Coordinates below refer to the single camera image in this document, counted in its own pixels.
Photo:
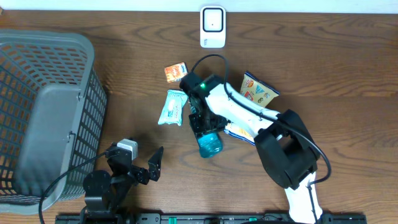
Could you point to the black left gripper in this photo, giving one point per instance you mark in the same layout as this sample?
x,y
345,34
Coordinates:
x,y
153,166

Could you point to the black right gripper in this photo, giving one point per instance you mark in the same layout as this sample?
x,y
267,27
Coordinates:
x,y
219,126

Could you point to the blue Listerine mouthwash bottle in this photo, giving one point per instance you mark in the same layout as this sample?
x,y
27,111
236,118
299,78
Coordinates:
x,y
209,144

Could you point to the mint green wipes pack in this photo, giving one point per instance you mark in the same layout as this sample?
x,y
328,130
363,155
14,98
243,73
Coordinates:
x,y
173,108

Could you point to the orange snack packet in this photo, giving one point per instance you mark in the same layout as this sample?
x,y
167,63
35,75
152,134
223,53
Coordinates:
x,y
175,73

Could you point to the cream snack chips bag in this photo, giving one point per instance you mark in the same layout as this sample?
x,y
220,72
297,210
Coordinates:
x,y
257,91

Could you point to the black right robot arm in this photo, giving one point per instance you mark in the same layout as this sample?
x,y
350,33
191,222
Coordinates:
x,y
287,151

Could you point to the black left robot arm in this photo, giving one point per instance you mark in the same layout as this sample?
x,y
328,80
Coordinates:
x,y
105,192

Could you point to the white barcode scanner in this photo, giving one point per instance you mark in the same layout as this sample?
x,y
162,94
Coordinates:
x,y
212,27

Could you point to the grey plastic shopping basket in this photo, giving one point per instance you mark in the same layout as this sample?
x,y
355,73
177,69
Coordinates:
x,y
52,112

